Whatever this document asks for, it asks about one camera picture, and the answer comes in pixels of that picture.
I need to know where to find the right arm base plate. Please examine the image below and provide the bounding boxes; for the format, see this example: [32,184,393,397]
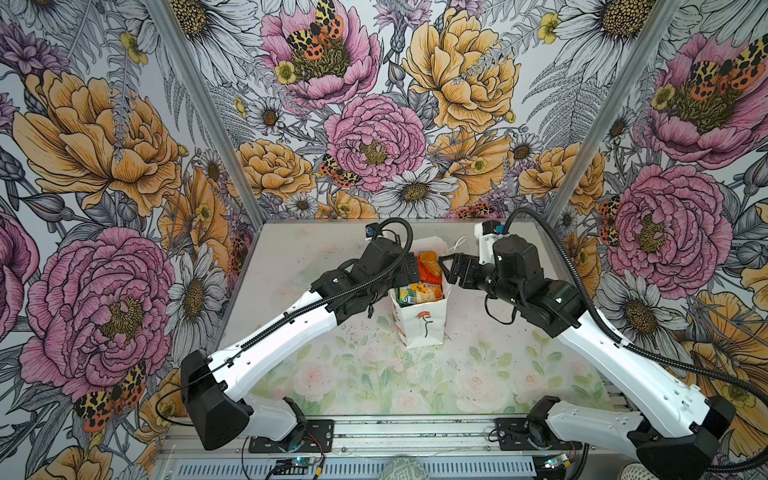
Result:
[494,417,582,451]

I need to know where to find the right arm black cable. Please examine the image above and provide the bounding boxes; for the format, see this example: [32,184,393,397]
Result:
[502,206,768,474]

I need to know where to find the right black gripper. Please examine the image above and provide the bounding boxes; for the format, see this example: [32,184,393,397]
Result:
[438,251,525,307]

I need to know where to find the red snack packet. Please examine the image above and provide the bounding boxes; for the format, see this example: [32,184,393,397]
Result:
[417,260,442,285]

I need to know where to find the small orange cracker packet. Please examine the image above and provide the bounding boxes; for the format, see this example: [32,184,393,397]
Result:
[411,283,444,304]

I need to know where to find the aluminium rail frame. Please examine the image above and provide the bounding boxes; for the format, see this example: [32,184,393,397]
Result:
[151,415,652,479]

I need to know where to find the white floral paper bag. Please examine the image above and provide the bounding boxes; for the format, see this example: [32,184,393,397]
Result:
[389,236,455,349]

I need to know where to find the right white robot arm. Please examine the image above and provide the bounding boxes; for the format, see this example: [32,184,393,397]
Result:
[438,254,735,479]

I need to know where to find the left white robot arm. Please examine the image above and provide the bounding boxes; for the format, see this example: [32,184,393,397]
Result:
[181,236,419,451]

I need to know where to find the green yellow candy bag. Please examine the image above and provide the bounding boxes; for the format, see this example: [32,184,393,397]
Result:
[396,287,419,307]

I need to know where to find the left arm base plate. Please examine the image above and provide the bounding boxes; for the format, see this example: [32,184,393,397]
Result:
[247,419,335,454]

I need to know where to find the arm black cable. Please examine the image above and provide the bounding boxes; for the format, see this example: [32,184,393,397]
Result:
[502,206,768,474]
[154,217,415,480]

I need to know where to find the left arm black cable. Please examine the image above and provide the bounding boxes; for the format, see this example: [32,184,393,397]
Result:
[154,217,415,480]

